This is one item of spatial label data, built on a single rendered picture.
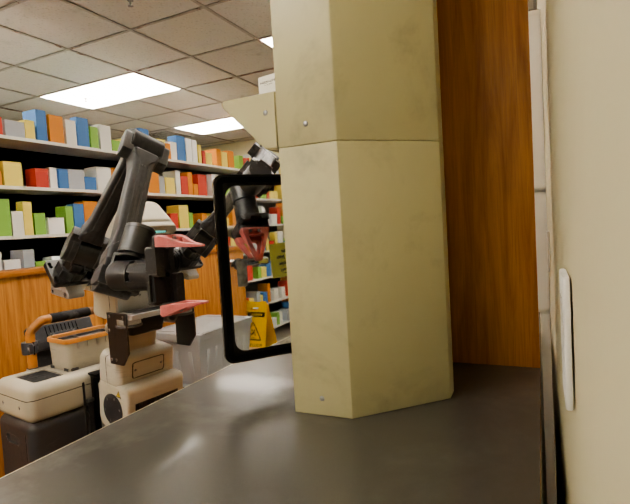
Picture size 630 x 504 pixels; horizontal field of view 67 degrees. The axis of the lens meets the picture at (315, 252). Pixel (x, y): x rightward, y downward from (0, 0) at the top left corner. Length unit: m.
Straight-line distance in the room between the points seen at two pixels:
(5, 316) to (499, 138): 2.36
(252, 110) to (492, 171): 0.53
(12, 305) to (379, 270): 2.22
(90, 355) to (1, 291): 0.92
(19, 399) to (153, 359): 0.44
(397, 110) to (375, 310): 0.35
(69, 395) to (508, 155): 1.55
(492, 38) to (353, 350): 0.72
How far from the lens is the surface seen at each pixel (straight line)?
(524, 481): 0.71
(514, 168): 1.11
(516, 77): 1.15
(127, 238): 0.95
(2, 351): 2.79
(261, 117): 0.88
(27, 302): 2.83
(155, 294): 0.88
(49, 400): 1.86
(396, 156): 0.85
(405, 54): 0.91
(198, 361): 3.08
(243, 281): 1.02
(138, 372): 1.70
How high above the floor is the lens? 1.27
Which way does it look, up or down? 3 degrees down
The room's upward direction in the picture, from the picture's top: 3 degrees counter-clockwise
